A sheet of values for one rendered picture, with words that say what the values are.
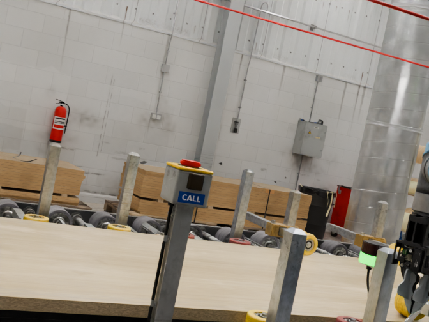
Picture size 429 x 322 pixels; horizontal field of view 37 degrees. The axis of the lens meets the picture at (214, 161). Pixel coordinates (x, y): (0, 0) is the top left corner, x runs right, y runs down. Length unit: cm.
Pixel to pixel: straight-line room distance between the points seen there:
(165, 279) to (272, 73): 844
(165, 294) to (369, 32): 956
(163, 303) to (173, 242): 12
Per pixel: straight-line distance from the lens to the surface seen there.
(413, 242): 137
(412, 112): 554
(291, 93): 975
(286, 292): 133
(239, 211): 248
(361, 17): 1051
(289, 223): 260
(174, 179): 116
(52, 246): 179
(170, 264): 120
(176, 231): 119
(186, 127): 896
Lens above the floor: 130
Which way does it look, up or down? 3 degrees down
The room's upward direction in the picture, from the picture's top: 11 degrees clockwise
